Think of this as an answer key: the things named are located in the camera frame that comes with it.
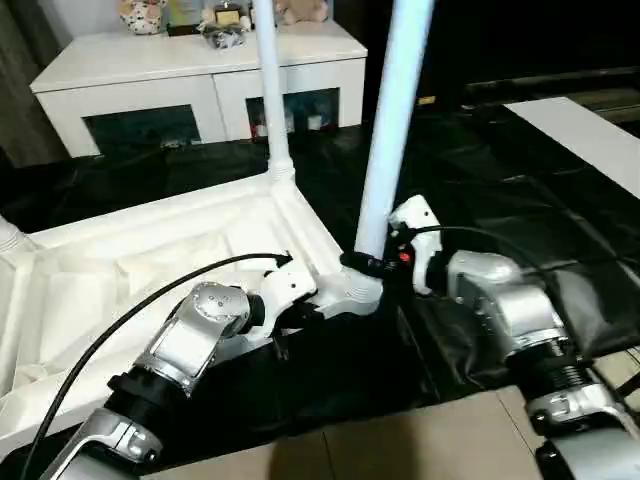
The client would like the flat white board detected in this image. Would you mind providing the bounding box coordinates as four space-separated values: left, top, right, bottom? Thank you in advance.
502 96 640 201

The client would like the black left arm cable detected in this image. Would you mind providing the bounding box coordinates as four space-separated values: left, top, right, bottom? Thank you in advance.
22 252 295 480

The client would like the white spotted plush toy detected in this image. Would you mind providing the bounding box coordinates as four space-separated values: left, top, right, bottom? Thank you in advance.
118 0 169 35

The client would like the white cabinet with glass doors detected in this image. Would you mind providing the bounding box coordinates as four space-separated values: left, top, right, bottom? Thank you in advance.
29 22 369 159

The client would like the white plastic table leg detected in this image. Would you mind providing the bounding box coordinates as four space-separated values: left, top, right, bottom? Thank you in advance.
251 0 297 189
352 0 436 266
0 214 27 251

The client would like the grey-green curtain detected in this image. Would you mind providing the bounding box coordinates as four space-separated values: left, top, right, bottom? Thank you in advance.
0 0 66 169

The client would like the black mat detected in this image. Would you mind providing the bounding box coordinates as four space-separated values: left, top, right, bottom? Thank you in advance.
0 122 640 464

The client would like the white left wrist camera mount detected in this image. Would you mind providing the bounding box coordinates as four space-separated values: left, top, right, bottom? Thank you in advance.
249 267 318 351

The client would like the black and white bundle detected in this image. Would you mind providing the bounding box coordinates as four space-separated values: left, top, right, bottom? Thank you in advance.
199 27 247 51

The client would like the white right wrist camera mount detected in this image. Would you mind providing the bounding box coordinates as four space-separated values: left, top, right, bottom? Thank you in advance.
388 195 443 296

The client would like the white plastic table top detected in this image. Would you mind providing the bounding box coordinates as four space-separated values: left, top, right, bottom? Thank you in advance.
0 172 387 454

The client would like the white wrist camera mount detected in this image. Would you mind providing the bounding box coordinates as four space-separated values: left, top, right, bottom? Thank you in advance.
249 267 318 351
388 195 443 296

